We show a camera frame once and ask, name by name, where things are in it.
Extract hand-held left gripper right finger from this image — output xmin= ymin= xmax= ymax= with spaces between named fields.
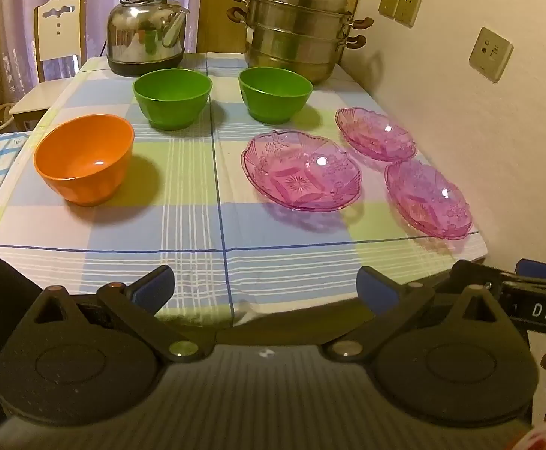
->
xmin=322 ymin=265 xmax=513 ymax=363

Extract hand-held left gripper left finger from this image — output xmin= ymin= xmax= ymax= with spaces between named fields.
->
xmin=17 ymin=265 xmax=212 ymax=365

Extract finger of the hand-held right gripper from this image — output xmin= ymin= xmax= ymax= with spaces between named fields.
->
xmin=515 ymin=258 xmax=546 ymax=283

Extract small pink glass plate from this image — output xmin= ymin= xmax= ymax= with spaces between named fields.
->
xmin=335 ymin=107 xmax=418 ymax=164
xmin=384 ymin=160 xmax=473 ymax=241

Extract large pink glass plate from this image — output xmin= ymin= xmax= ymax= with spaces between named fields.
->
xmin=241 ymin=130 xmax=362 ymax=213

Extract orange bowl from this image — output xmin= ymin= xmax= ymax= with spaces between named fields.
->
xmin=34 ymin=114 xmax=135 ymax=207

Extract green bowl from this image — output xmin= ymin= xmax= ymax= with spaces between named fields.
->
xmin=132 ymin=69 xmax=214 ymax=131
xmin=238 ymin=66 xmax=314 ymax=124

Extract checked tablecloth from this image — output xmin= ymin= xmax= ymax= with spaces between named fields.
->
xmin=0 ymin=51 xmax=489 ymax=329

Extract steel kettle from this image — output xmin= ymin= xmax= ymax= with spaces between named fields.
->
xmin=106 ymin=0 xmax=196 ymax=77

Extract steel steamer pot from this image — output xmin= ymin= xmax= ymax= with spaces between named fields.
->
xmin=227 ymin=0 xmax=374 ymax=86

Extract white wooden chair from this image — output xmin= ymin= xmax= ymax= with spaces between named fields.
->
xmin=9 ymin=0 xmax=87 ymax=127

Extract purple curtain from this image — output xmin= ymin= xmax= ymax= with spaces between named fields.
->
xmin=0 ymin=0 xmax=201 ymax=118

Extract wall power socket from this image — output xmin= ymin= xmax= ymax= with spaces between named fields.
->
xmin=470 ymin=27 xmax=514 ymax=83

